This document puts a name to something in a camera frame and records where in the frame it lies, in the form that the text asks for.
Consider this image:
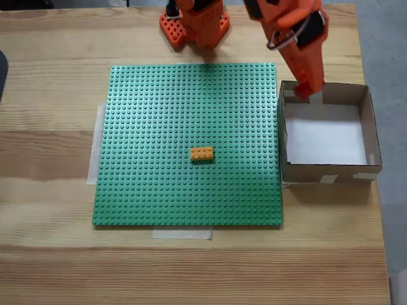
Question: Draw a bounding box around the black rounded object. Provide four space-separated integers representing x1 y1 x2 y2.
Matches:
0 50 10 104

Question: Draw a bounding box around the white paper sheet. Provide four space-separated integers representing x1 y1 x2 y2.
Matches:
284 103 368 166

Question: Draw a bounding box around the green lego baseplate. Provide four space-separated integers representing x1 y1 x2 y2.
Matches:
91 62 284 227

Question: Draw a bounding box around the black table clamp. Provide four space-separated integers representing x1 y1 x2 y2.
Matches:
165 0 181 18

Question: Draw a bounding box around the yellow lego block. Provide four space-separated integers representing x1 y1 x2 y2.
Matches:
190 146 215 163

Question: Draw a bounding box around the gripper motor cable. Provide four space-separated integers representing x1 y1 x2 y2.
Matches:
266 15 311 51

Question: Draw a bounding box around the brown cardboard box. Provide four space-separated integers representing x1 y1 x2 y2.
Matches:
278 79 383 185

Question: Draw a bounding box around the masking tape strip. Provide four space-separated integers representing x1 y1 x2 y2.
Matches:
86 102 107 186
151 227 213 241

